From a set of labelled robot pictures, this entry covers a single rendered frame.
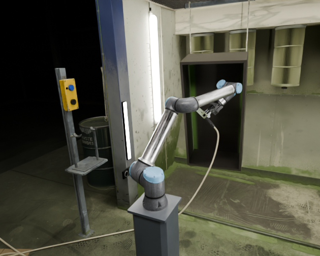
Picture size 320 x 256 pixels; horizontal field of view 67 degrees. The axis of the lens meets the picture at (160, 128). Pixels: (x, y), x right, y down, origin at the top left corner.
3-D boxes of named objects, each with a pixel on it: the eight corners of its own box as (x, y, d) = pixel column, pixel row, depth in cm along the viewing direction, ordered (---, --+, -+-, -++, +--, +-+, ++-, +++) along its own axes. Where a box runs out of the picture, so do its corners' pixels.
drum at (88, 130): (80, 180, 356) (70, 122, 330) (113, 166, 394) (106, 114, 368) (100, 194, 315) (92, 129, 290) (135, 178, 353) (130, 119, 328)
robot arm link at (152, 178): (151, 200, 168) (150, 177, 163) (139, 190, 182) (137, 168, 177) (168, 192, 177) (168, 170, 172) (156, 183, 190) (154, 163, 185)
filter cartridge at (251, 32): (242, 95, 322) (244, 28, 298) (222, 92, 352) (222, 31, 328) (259, 91, 340) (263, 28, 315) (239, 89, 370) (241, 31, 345)
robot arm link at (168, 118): (134, 184, 178) (178, 94, 184) (124, 175, 192) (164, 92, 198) (150, 188, 188) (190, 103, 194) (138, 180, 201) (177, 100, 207)
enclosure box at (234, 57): (193, 148, 312) (188, 54, 257) (243, 153, 291) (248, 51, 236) (187, 164, 284) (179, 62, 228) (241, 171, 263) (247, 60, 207)
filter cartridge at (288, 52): (297, 91, 329) (304, 26, 307) (301, 95, 296) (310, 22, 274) (267, 91, 341) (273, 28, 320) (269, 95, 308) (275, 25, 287)
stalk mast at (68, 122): (86, 230, 251) (60, 67, 204) (90, 231, 248) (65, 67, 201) (82, 233, 246) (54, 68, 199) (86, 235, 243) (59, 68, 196)
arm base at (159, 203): (161, 214, 169) (160, 201, 166) (137, 207, 177) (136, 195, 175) (171, 199, 185) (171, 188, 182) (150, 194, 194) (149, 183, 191)
